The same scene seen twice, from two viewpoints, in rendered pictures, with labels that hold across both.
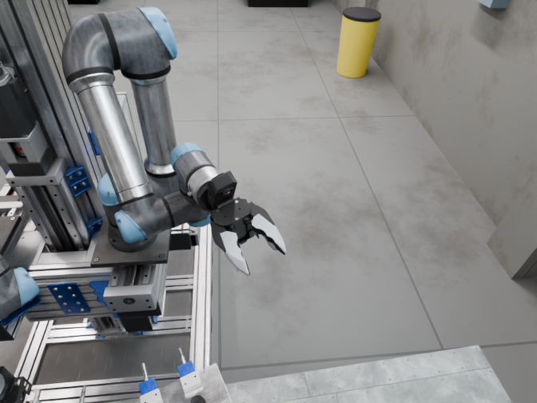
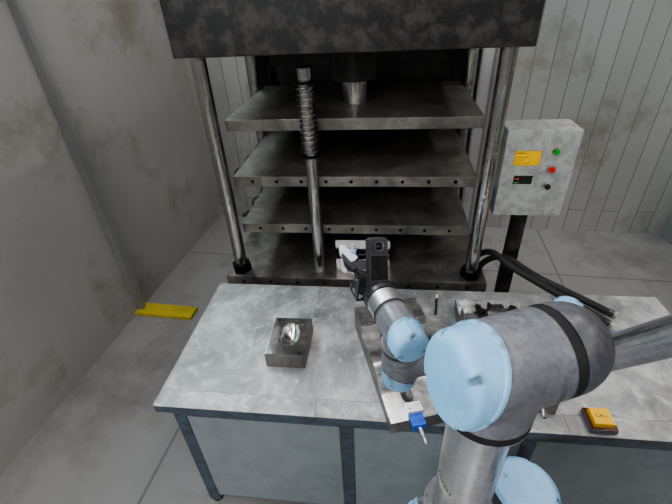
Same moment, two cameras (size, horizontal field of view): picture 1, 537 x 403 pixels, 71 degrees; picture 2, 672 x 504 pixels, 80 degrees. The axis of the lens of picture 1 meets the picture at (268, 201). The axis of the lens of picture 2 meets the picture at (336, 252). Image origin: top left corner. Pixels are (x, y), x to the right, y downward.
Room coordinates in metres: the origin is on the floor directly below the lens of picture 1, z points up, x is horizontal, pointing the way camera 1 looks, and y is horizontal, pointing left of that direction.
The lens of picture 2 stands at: (1.22, 0.24, 2.01)
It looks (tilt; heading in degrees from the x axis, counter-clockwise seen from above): 34 degrees down; 199
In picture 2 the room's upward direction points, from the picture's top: 3 degrees counter-clockwise
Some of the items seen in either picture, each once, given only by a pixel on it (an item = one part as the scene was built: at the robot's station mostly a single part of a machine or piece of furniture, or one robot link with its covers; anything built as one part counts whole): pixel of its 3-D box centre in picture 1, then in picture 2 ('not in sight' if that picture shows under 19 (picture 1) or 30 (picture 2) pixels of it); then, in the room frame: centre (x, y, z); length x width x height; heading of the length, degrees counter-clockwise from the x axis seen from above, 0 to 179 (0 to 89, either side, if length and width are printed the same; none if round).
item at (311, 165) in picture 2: not in sight; (315, 215); (-0.35, -0.39, 1.10); 0.05 x 0.05 x 1.30
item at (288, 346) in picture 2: not in sight; (290, 341); (0.21, -0.32, 0.83); 0.20 x 0.15 x 0.07; 11
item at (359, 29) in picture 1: (356, 43); not in sight; (4.43, -0.93, 0.33); 0.42 x 0.42 x 0.67
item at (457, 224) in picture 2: not in sight; (357, 195); (-0.76, -0.30, 1.01); 1.10 x 0.74 x 0.05; 101
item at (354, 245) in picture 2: not in sight; (365, 229); (-0.64, -0.23, 0.87); 0.50 x 0.27 x 0.17; 11
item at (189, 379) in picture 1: (185, 368); (418, 424); (0.45, 0.21, 0.85); 0.13 x 0.05 x 0.05; 28
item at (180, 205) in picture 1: (191, 204); (406, 361); (0.63, 0.18, 1.34); 0.11 x 0.08 x 0.11; 123
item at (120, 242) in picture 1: (130, 223); not in sight; (0.79, 0.42, 1.09); 0.15 x 0.15 x 0.10
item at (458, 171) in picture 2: not in sight; (356, 152); (-0.76, -0.30, 1.26); 1.10 x 0.74 x 0.05; 101
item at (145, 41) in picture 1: (155, 120); (471, 461); (0.86, 0.31, 1.41); 0.15 x 0.12 x 0.55; 123
